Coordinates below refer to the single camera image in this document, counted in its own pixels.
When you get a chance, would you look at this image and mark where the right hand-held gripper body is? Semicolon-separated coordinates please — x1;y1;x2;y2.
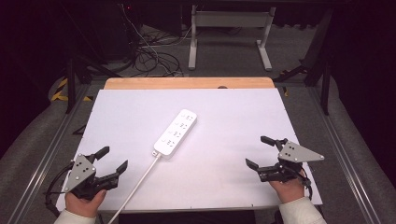
258;140;325;184

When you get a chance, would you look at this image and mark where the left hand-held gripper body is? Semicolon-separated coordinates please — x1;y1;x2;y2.
63;153;120;201

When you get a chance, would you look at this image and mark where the person's left hand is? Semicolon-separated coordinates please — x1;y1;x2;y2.
64;189;107;219

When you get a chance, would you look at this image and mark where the person's right hand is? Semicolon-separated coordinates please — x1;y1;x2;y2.
268;168;306;205

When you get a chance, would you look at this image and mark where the white table cover board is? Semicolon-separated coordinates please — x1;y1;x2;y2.
55;88;324;213

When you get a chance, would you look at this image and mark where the white power strip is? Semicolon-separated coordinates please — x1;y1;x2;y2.
152;108;198;159

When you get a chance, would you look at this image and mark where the yellow black hazard tape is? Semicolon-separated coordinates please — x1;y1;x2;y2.
50;77;94;103

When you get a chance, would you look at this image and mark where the black metal stand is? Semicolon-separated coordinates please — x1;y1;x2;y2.
64;54;123;115
273;8;333;117

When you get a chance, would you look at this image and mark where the person's dark clothing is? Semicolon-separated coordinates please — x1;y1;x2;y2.
117;210;257;224

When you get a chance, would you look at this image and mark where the wooden table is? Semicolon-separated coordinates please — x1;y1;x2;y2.
103;77;276;91

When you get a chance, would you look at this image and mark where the white power strip cable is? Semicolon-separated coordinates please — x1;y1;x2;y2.
106;151;163;224

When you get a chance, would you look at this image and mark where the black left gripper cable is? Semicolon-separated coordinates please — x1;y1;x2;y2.
44;163;75;217

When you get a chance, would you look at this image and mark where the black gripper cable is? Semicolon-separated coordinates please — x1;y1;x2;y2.
44;163;75;217
298;168;314;201

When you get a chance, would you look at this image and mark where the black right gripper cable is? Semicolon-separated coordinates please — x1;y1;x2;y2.
298;168;314;201

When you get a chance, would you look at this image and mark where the aluminium floor rail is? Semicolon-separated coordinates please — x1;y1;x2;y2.
7;83;92;224
307;86;383;224

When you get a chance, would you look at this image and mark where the bundle of black floor cables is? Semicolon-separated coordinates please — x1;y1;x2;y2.
133;29;185;78

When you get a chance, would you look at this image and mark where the thin white floor cable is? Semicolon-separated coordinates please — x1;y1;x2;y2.
120;4;193;77

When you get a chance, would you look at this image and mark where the white metal desk frame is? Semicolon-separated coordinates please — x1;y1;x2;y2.
187;4;277;72

